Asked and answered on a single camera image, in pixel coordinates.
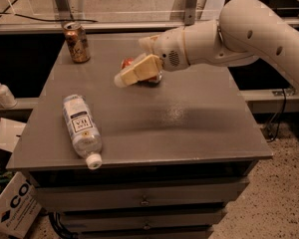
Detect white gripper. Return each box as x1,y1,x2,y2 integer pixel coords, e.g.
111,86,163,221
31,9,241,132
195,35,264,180
114,28,189,88

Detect red coke can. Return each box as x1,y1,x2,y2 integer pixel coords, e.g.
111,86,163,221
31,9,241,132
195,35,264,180
120,56,161,86

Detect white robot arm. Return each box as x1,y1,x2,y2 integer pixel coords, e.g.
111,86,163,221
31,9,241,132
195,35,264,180
115,0,299,92

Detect gold brown soda can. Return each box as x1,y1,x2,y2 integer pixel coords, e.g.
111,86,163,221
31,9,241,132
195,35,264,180
63,22,90,63

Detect clear plastic water bottle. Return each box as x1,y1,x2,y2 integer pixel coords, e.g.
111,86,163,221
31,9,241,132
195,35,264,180
63,95,103,170

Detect grey drawer cabinet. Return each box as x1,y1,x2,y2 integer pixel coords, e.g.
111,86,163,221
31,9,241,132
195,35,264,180
8,34,271,239

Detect white pump dispenser bottle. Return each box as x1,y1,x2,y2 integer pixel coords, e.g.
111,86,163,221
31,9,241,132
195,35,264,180
0,83,17,109

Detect white cardboard box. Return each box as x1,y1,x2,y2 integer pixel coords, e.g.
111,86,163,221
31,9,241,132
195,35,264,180
0,118,41,239

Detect grey metal bracket post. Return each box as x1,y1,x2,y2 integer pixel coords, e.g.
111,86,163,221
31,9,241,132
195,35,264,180
183,0,197,26

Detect black floor cable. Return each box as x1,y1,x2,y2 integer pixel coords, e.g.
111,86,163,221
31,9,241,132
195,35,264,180
265,88,288,143

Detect black cable on ledge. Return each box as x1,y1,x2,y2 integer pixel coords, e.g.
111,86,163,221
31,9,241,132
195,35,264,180
0,11,99,24

